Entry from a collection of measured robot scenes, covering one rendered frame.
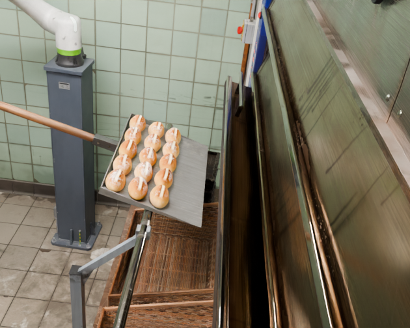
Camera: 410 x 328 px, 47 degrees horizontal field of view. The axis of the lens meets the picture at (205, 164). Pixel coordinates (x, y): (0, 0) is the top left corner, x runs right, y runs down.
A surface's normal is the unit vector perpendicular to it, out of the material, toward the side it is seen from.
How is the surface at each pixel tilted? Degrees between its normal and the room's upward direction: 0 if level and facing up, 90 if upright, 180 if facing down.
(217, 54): 90
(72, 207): 90
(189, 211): 15
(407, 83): 92
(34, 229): 0
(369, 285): 70
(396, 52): 90
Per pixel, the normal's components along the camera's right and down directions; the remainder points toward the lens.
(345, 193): -0.90, -0.40
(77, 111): -0.12, 0.52
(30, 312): 0.11, -0.84
